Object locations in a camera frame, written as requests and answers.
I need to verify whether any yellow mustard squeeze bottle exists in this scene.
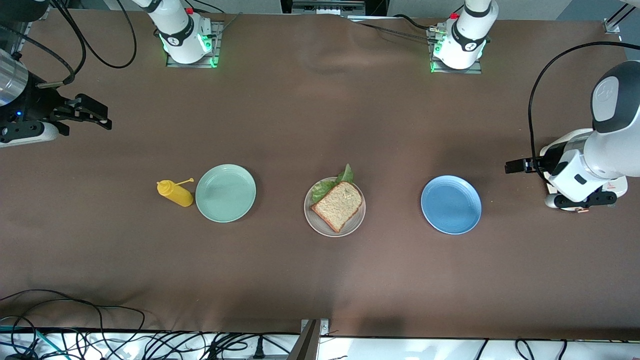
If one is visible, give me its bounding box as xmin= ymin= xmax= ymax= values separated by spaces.
xmin=156 ymin=177 xmax=195 ymax=208

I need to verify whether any green lettuce leaf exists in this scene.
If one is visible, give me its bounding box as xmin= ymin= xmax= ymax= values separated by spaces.
xmin=311 ymin=163 xmax=355 ymax=204

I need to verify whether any brown bread slice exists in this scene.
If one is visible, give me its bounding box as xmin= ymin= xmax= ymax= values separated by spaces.
xmin=311 ymin=181 xmax=363 ymax=234

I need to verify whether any blue plate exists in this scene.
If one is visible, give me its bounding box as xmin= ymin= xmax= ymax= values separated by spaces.
xmin=420 ymin=174 xmax=483 ymax=236

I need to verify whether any mint green plate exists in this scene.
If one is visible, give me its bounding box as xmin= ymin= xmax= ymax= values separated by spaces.
xmin=194 ymin=163 xmax=257 ymax=224

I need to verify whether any beige plate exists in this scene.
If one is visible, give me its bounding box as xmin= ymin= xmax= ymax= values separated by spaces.
xmin=303 ymin=176 xmax=367 ymax=238

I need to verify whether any white toaster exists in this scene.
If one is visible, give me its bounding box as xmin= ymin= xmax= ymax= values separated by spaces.
xmin=540 ymin=128 xmax=629 ymax=214

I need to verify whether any grey power strip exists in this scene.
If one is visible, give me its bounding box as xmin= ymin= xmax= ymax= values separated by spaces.
xmin=291 ymin=0 xmax=367 ymax=15

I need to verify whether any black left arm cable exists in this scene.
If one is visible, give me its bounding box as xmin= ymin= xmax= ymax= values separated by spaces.
xmin=528 ymin=41 xmax=640 ymax=184

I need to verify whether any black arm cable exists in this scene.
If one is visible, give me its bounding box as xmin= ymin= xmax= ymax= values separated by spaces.
xmin=0 ymin=0 xmax=89 ymax=90
xmin=528 ymin=41 xmax=640 ymax=184
xmin=50 ymin=0 xmax=138 ymax=70

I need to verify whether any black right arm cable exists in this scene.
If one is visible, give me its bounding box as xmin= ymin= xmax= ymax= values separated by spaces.
xmin=50 ymin=0 xmax=138 ymax=70
xmin=0 ymin=0 xmax=89 ymax=90

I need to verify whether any aluminium frame rail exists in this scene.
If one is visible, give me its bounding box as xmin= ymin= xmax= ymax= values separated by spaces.
xmin=9 ymin=10 xmax=52 ymax=64

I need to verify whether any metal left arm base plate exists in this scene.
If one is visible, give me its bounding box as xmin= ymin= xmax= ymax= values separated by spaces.
xmin=429 ymin=27 xmax=483 ymax=75

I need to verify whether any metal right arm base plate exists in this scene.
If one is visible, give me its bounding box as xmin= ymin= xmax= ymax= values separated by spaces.
xmin=166 ymin=21 xmax=221 ymax=69

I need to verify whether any aluminium corner bracket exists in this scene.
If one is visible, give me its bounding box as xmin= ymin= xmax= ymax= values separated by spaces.
xmin=602 ymin=5 xmax=632 ymax=36

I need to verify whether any black base supply cable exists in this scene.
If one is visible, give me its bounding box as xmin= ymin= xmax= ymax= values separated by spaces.
xmin=350 ymin=14 xmax=441 ymax=42

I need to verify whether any black looped cable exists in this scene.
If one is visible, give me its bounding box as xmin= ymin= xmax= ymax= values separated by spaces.
xmin=0 ymin=289 xmax=146 ymax=351

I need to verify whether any teal cable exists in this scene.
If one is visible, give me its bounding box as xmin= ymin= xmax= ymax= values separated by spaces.
xmin=0 ymin=325 xmax=57 ymax=360

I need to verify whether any metal frame bracket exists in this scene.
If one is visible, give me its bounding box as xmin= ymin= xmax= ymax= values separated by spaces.
xmin=287 ymin=318 xmax=331 ymax=360

